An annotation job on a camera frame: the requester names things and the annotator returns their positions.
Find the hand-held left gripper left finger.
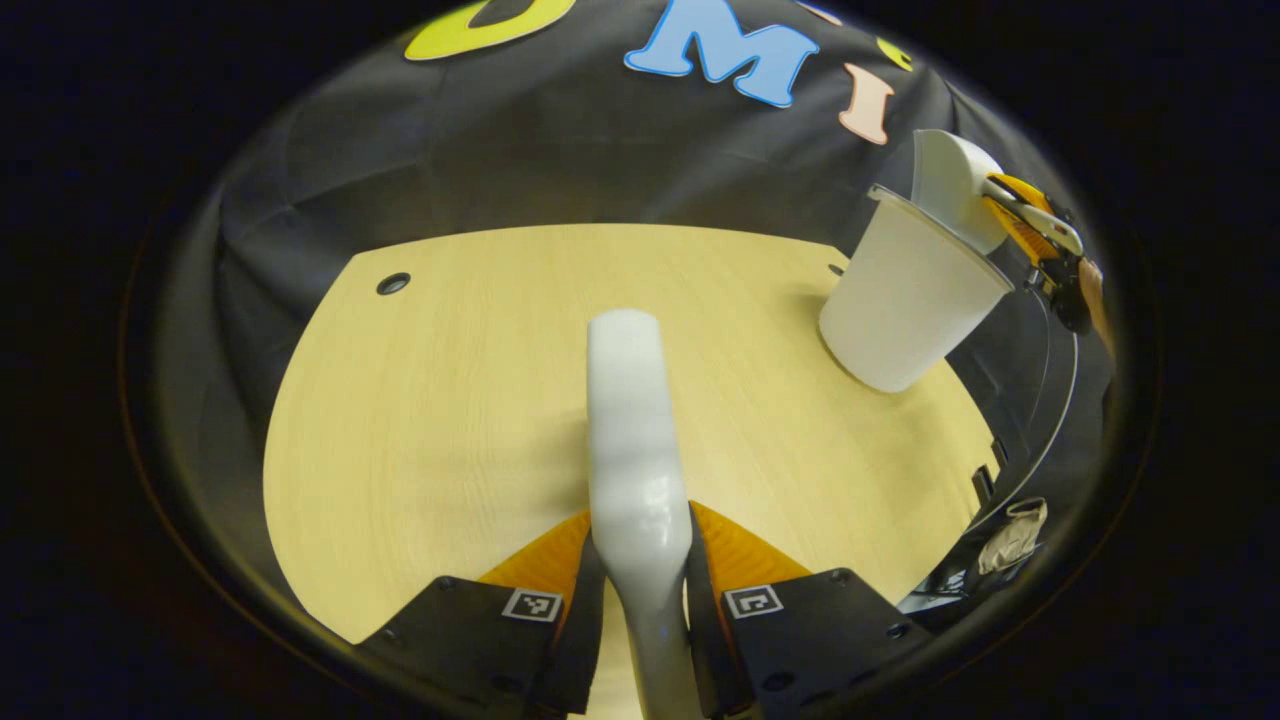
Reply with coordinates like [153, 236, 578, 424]
[352, 510, 609, 720]

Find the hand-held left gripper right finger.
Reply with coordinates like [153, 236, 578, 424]
[685, 500, 936, 720]

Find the white plastic dustpan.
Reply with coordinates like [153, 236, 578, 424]
[910, 128, 1086, 258]

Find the white plastic garbage bin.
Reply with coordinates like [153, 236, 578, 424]
[818, 183, 1016, 394]

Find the light wooden desktop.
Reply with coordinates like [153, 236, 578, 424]
[262, 222, 1001, 720]

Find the beige crumpled cloth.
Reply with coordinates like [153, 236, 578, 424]
[975, 497, 1049, 576]

